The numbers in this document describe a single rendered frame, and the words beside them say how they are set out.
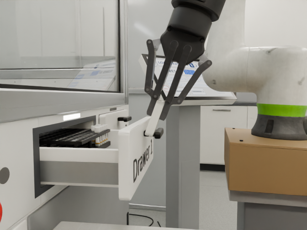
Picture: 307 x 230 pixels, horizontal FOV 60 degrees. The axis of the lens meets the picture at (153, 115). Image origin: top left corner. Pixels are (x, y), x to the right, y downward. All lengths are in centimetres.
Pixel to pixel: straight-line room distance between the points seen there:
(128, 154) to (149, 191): 198
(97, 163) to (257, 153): 37
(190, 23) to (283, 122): 40
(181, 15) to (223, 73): 33
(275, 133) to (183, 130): 77
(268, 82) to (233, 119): 271
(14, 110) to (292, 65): 64
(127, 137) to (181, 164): 109
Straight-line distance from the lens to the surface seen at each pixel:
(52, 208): 54
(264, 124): 78
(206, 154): 353
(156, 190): 236
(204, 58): 50
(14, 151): 42
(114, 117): 83
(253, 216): 78
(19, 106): 44
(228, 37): 81
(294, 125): 78
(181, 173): 150
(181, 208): 156
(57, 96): 52
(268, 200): 72
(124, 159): 41
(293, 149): 66
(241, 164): 65
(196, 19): 48
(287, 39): 397
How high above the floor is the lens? 98
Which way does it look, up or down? 4 degrees down
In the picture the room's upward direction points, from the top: straight up
